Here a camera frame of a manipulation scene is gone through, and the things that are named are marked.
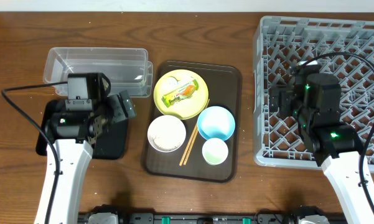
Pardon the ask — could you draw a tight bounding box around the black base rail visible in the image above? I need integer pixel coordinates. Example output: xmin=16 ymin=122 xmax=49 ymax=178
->
xmin=77 ymin=205 xmax=347 ymax=224

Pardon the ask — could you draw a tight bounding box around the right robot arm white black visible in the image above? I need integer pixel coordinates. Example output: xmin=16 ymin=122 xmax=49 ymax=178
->
xmin=269 ymin=73 xmax=374 ymax=223

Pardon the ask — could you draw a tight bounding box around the blue bowl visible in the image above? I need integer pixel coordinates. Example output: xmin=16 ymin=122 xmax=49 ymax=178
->
xmin=197 ymin=106 xmax=236 ymax=141

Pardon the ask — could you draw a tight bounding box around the white tissue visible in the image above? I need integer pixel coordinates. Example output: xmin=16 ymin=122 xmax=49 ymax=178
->
xmin=166 ymin=76 xmax=179 ymax=87

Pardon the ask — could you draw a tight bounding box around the brown serving tray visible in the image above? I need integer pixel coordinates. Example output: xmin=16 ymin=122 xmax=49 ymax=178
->
xmin=142 ymin=60 xmax=242 ymax=183

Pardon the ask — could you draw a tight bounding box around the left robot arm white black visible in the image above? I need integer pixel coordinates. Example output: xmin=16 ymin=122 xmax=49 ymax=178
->
xmin=34 ymin=91 xmax=136 ymax=223

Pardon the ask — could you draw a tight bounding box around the green snack wrapper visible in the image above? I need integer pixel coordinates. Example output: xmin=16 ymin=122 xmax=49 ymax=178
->
xmin=162 ymin=79 xmax=199 ymax=108

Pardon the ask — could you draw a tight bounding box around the grey dishwasher rack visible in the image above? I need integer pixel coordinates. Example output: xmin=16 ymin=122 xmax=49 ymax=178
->
xmin=253 ymin=16 xmax=374 ymax=173

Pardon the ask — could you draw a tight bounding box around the rice grains pile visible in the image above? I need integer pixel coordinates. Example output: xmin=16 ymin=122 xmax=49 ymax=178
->
xmin=152 ymin=135 xmax=180 ymax=151

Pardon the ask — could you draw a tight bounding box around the small white green cup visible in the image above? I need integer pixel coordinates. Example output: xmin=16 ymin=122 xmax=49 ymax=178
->
xmin=202 ymin=138 xmax=228 ymax=166

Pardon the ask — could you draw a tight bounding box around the clear plastic bin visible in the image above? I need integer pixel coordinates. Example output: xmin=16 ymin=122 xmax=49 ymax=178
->
xmin=43 ymin=47 xmax=153 ymax=98

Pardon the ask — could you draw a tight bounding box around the white bowl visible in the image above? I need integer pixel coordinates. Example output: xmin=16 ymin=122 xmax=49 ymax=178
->
xmin=147 ymin=115 xmax=186 ymax=152

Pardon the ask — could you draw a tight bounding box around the yellow plate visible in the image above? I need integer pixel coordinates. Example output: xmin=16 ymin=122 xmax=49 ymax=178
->
xmin=153 ymin=69 xmax=209 ymax=119

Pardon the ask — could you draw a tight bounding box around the black tray bin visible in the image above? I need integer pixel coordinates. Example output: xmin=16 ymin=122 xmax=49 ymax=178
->
xmin=41 ymin=100 xmax=128 ymax=160

